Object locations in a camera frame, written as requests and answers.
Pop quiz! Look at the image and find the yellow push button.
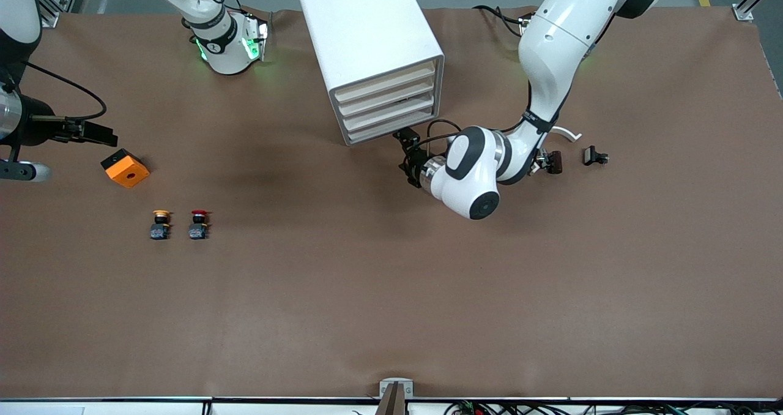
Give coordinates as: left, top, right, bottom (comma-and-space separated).
149, 209, 173, 241

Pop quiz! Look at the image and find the red push button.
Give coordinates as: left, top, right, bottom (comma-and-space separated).
188, 209, 212, 241

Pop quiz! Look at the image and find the brown table cover sheet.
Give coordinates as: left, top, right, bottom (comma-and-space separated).
0, 6, 783, 400

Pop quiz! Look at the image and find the orange button enclosure box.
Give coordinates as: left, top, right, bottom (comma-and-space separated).
100, 148, 150, 189

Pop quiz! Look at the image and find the black arm base cable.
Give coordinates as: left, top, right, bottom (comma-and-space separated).
472, 4, 525, 36

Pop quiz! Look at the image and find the grey metal bracket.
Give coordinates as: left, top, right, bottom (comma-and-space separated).
379, 378, 414, 398

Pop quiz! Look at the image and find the brown wedge post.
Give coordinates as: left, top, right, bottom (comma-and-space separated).
375, 383, 407, 415

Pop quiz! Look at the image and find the black cable bundle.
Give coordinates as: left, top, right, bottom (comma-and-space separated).
443, 401, 783, 415

